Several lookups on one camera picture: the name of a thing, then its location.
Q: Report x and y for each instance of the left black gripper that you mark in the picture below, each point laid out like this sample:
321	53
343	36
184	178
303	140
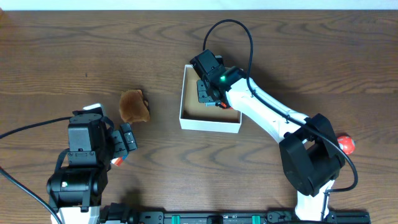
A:
123	142

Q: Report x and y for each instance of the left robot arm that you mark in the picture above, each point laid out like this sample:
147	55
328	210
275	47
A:
81	174

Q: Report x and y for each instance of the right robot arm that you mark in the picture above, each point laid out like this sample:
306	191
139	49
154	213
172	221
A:
310	153

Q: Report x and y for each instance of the white cardboard box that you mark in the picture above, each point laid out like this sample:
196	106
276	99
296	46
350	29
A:
197	116

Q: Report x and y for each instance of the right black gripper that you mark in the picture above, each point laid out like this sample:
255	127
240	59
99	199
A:
203	91

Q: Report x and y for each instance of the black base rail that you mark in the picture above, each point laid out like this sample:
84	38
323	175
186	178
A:
118	213

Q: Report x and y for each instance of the brown plush toy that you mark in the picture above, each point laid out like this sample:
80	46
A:
133	107

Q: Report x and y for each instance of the red toy fire truck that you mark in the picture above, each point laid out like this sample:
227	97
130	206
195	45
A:
224	106

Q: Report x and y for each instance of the red white toy ball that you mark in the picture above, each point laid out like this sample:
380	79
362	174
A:
347	144

